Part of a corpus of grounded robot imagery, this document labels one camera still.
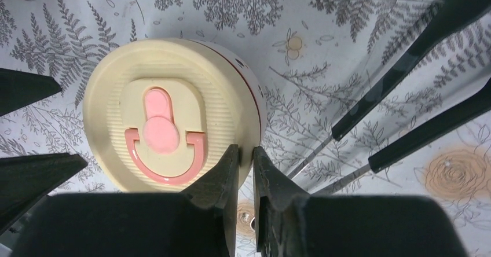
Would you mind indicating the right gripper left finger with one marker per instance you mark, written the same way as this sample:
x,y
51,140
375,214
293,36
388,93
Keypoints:
x,y
197,221

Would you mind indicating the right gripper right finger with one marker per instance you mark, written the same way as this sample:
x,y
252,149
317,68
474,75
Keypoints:
x,y
291,222

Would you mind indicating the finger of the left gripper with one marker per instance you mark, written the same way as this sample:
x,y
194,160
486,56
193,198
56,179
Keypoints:
x,y
27,179
19,89

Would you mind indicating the steel bowl red band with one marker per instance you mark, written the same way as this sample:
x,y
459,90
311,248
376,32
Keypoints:
x,y
249,78

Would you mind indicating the floral table mat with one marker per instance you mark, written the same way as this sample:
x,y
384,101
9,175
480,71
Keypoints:
x,y
65,39

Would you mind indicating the cream round lid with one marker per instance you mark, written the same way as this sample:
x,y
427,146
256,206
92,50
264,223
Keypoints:
x,y
160,113

